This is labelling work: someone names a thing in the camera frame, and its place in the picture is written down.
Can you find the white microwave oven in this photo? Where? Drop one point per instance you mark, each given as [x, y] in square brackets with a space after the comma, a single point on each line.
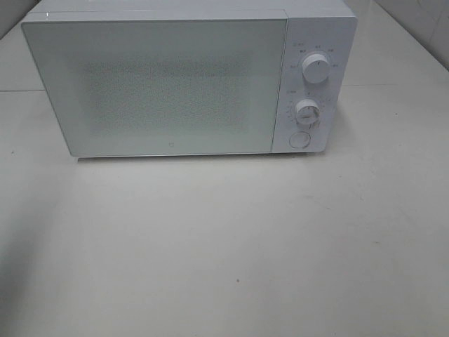
[325, 26]

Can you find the white microwave door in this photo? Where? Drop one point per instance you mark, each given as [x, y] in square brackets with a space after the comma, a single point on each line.
[125, 89]

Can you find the white round door button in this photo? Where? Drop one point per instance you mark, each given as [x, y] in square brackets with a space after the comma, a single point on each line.
[300, 140]

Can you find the white microwave knob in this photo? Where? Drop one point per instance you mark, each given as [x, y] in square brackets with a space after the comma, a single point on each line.
[307, 112]
[315, 67]

